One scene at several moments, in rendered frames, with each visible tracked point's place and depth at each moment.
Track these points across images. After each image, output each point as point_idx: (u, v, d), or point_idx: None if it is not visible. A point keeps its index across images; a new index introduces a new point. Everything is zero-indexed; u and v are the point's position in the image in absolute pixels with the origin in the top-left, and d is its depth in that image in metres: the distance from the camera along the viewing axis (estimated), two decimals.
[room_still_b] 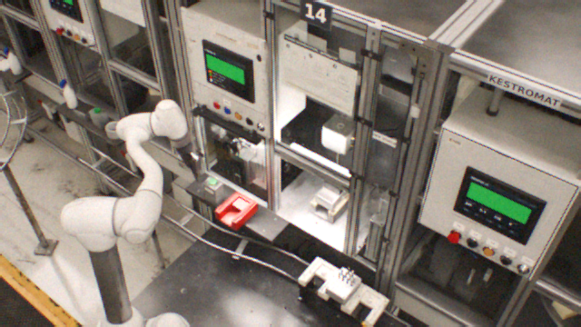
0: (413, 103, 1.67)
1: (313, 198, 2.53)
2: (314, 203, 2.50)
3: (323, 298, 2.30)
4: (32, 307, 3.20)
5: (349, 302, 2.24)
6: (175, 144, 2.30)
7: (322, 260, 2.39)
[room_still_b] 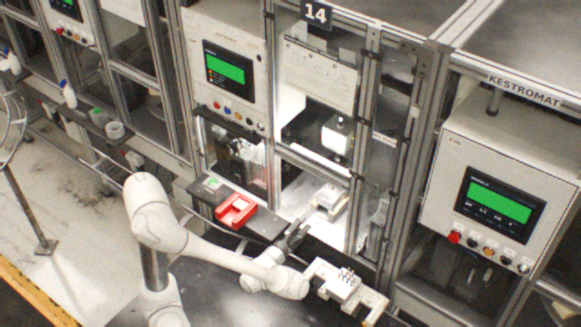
0: (413, 103, 1.67)
1: (313, 198, 2.53)
2: (314, 203, 2.50)
3: (323, 298, 2.30)
4: (32, 307, 3.20)
5: (349, 302, 2.24)
6: None
7: (322, 260, 2.39)
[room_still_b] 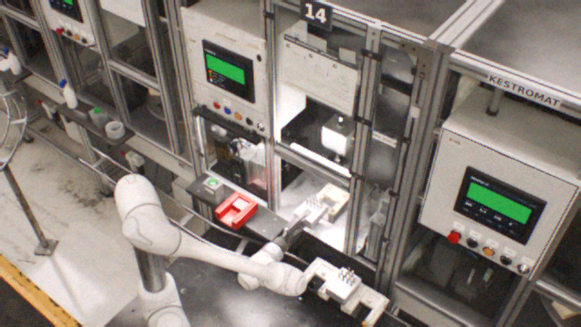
0: (413, 103, 1.67)
1: None
2: None
3: (323, 298, 2.30)
4: (32, 307, 3.20)
5: (349, 302, 2.24)
6: None
7: (322, 260, 2.39)
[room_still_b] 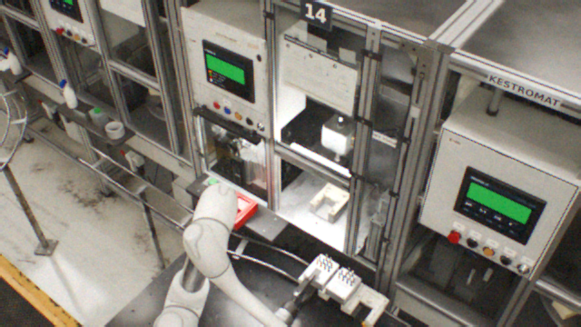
0: (413, 103, 1.67)
1: (313, 198, 2.53)
2: (314, 203, 2.50)
3: (323, 298, 2.30)
4: (32, 307, 3.20)
5: (349, 302, 2.24)
6: None
7: None
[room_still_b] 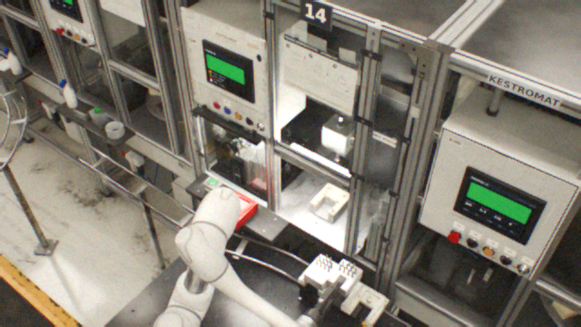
0: (413, 103, 1.67)
1: (313, 198, 2.53)
2: (314, 203, 2.50)
3: None
4: (32, 307, 3.20)
5: (349, 302, 2.24)
6: None
7: None
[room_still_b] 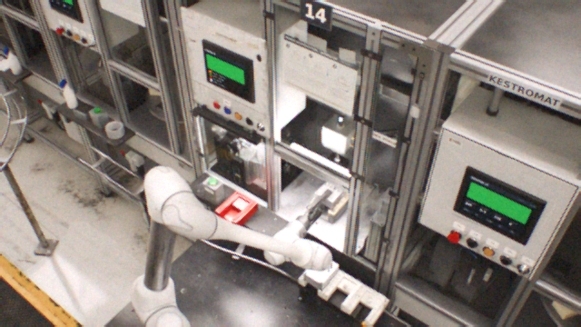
0: (413, 103, 1.67)
1: (313, 198, 2.53)
2: None
3: (323, 298, 2.30)
4: (32, 307, 3.20)
5: (349, 302, 2.24)
6: None
7: None
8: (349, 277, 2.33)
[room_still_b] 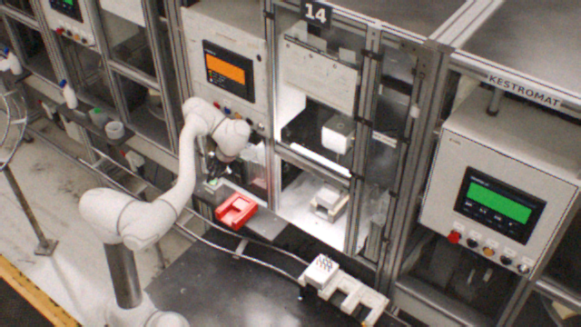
0: (413, 103, 1.67)
1: (313, 198, 2.53)
2: (314, 203, 2.50)
3: (323, 298, 2.30)
4: (32, 307, 3.20)
5: (349, 302, 2.24)
6: (222, 158, 2.25)
7: None
8: (349, 277, 2.33)
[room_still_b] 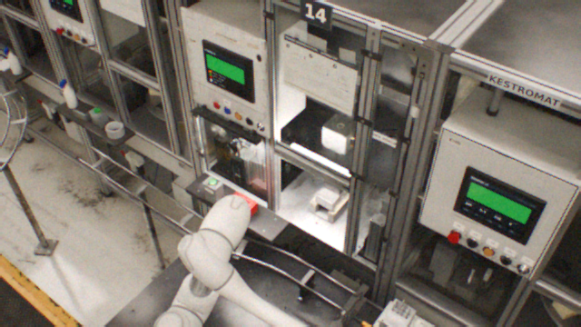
0: (413, 103, 1.67)
1: (313, 198, 2.53)
2: (314, 203, 2.50)
3: None
4: (32, 307, 3.20)
5: None
6: None
7: None
8: (427, 323, 2.18)
